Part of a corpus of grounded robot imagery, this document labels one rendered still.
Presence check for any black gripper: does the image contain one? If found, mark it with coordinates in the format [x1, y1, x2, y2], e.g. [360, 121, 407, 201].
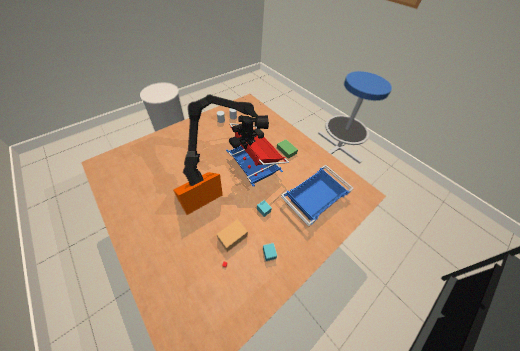
[229, 127, 264, 150]

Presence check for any green rectangular block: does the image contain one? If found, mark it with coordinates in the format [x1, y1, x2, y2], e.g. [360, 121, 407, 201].
[276, 139, 298, 159]

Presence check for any small teal block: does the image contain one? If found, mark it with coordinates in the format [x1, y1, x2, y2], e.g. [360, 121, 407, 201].
[263, 243, 277, 261]
[257, 200, 272, 217]

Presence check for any blue plastic tray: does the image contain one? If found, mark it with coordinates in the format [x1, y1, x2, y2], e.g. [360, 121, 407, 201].
[226, 146, 283, 187]

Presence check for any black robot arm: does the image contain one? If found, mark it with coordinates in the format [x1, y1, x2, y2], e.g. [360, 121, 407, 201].
[182, 94, 269, 186]

